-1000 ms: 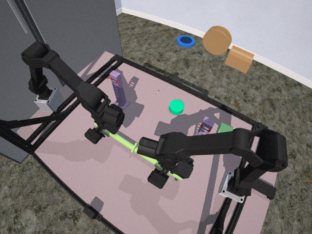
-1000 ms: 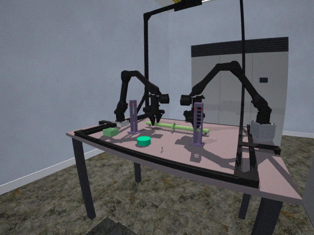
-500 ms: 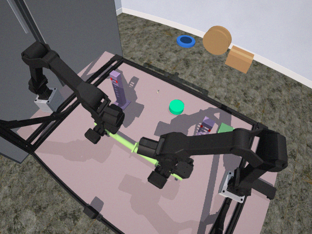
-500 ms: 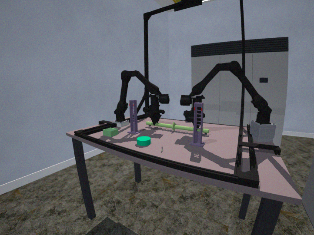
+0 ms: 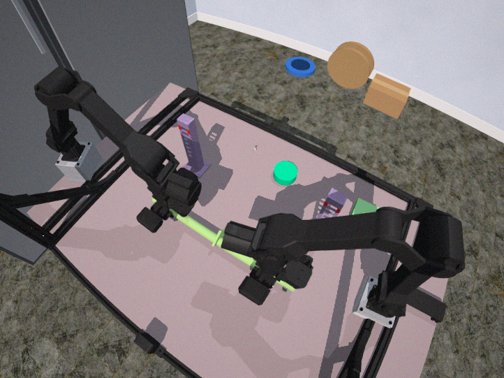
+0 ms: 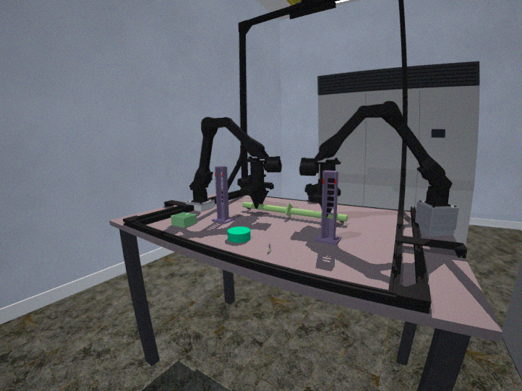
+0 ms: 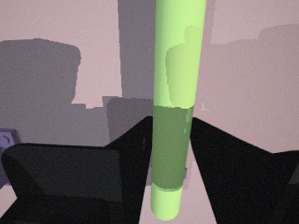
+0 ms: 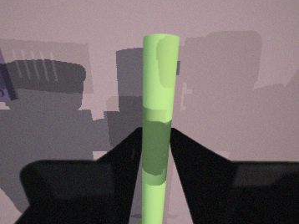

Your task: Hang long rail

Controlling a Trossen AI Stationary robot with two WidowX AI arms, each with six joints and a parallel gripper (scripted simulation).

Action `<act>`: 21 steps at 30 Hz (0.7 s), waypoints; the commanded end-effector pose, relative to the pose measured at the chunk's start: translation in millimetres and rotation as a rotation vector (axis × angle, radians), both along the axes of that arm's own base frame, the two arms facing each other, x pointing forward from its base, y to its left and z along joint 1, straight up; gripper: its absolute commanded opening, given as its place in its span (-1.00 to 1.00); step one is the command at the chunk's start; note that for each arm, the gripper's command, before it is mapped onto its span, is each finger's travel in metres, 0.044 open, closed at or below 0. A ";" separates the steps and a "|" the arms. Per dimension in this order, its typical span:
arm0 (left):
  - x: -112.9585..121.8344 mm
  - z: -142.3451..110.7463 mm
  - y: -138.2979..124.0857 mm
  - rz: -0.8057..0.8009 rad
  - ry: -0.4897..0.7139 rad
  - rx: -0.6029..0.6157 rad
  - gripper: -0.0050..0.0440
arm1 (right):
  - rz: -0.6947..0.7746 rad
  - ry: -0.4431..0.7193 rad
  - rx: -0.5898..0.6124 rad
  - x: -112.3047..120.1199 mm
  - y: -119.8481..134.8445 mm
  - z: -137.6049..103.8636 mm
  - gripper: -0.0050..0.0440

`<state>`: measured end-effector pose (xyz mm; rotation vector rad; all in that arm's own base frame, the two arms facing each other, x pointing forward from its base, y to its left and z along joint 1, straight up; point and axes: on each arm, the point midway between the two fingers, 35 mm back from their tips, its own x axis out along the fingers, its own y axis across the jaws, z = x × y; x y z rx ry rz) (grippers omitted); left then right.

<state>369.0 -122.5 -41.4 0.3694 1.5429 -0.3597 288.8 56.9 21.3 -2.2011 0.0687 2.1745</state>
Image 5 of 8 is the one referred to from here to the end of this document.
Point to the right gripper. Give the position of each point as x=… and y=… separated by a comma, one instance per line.
x=256, y=287

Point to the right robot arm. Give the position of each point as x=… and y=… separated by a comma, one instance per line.
x=282, y=238

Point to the green block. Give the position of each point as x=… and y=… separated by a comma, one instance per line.
x=362, y=206

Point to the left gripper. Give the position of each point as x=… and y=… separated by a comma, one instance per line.
x=152, y=218

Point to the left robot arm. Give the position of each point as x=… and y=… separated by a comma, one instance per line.
x=59, y=91

